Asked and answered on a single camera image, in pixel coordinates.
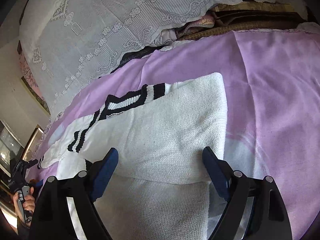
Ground white lace cover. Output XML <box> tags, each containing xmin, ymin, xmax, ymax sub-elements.
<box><xmin>19</xmin><ymin>0</ymin><xmax>280</xmax><ymax>117</ymax></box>

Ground grey satin pillow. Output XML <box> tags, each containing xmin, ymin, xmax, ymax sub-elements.
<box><xmin>154</xmin><ymin>28</ymin><xmax>178</xmax><ymax>47</ymax></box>

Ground floral bedsheet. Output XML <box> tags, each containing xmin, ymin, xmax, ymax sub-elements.
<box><xmin>17</xmin><ymin>41</ymin><xmax>52</xmax><ymax>117</ymax></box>

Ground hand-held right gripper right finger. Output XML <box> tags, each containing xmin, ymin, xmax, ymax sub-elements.
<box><xmin>202</xmin><ymin>146</ymin><xmax>293</xmax><ymax>240</ymax></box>

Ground person's left hand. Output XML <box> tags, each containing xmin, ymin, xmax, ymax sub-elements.
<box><xmin>12</xmin><ymin>187</ymin><xmax>36</xmax><ymax>214</ymax></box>

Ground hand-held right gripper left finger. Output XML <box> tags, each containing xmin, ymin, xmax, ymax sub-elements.
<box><xmin>29</xmin><ymin>147</ymin><xmax>119</xmax><ymax>240</ymax></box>

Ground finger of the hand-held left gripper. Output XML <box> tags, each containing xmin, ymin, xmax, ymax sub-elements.
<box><xmin>22</xmin><ymin>159</ymin><xmax>39</xmax><ymax>169</ymax></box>

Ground black cloth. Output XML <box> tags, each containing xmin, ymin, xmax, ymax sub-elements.
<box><xmin>116</xmin><ymin>45</ymin><xmax>157</xmax><ymax>68</ymax></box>

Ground white knit sweater black stripes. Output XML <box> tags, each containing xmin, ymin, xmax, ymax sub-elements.
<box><xmin>37</xmin><ymin>72</ymin><xmax>227</xmax><ymax>240</ymax></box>

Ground purple bedsheet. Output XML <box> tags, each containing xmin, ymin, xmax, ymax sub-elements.
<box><xmin>25</xmin><ymin>29</ymin><xmax>320</xmax><ymax>240</ymax></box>

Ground wooden framed glass cabinet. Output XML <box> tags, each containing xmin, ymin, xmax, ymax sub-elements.
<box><xmin>0</xmin><ymin>119</ymin><xmax>47</xmax><ymax>220</ymax></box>

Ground pink patterned quilt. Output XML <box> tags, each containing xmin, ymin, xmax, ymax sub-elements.
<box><xmin>185</xmin><ymin>14</ymin><xmax>216</xmax><ymax>32</ymax></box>

